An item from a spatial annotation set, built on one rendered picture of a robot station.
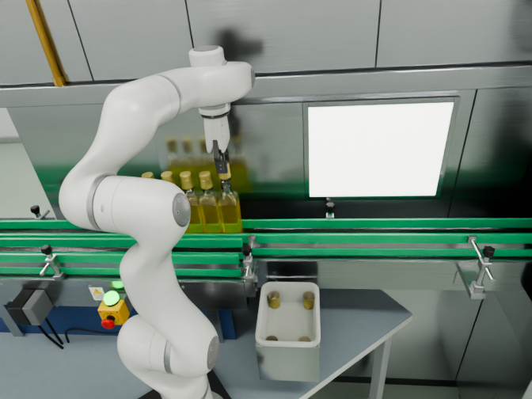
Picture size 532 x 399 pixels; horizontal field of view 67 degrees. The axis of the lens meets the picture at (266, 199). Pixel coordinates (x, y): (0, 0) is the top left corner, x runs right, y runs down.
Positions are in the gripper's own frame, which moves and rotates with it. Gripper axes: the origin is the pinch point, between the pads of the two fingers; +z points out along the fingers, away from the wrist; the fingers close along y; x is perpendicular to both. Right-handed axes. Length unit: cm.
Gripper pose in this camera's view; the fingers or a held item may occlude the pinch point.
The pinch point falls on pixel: (222, 163)
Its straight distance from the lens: 115.0
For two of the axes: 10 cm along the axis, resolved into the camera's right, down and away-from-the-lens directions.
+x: 9.9, -0.1, -1.1
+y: -0.9, 5.6, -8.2
